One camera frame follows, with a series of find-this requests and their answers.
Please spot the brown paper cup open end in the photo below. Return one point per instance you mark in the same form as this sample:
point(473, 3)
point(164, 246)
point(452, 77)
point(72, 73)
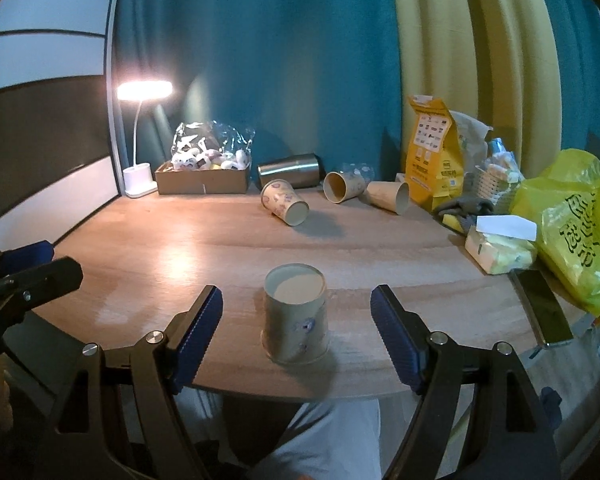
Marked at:
point(341, 186)

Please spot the patterned paper cup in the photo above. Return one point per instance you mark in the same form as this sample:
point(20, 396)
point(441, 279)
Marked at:
point(295, 330)

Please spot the white desk lamp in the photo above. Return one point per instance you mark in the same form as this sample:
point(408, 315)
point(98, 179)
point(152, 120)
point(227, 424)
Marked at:
point(138, 179)

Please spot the stainless steel tumbler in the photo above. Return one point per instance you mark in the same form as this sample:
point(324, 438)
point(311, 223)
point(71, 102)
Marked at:
point(300, 171)

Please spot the yellow tissue pack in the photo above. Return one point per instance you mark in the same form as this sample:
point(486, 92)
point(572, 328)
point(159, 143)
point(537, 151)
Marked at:
point(500, 243)

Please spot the yellow and green curtain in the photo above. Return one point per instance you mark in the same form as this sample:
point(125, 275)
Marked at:
point(332, 77)

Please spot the black smartphone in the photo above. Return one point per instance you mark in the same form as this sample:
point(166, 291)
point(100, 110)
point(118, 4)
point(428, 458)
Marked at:
point(544, 311)

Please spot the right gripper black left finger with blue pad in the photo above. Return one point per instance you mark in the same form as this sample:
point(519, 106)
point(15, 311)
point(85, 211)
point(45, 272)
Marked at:
point(117, 418)

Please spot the clear bag of snacks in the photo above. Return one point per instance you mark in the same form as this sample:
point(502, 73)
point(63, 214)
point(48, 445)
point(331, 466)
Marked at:
point(210, 146)

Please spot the yellow plastic bag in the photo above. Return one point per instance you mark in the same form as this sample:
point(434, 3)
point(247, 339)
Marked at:
point(564, 203)

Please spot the orange paper bag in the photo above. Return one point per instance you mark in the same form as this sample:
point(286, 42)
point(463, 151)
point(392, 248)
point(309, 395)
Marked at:
point(434, 168)

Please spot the brown cardboard tray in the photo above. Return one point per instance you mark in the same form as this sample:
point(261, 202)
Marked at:
point(201, 182)

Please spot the brown kraft paper bag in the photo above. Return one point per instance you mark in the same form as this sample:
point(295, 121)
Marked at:
point(472, 137)

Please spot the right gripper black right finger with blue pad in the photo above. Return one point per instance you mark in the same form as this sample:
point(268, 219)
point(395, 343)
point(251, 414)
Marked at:
point(509, 435)

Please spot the white woven basket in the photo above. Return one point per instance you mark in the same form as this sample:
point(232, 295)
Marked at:
point(497, 180)

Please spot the paper cup with pink prints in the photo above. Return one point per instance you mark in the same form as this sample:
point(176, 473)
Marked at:
point(279, 198)

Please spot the grey work glove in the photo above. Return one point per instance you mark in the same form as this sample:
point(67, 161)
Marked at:
point(460, 214)

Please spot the plain brown paper cup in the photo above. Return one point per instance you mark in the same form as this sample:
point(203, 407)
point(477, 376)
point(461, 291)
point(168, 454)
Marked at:
point(391, 196)

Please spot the crumpled clear plastic wrapper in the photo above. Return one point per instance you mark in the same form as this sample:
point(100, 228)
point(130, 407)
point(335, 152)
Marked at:
point(360, 169)

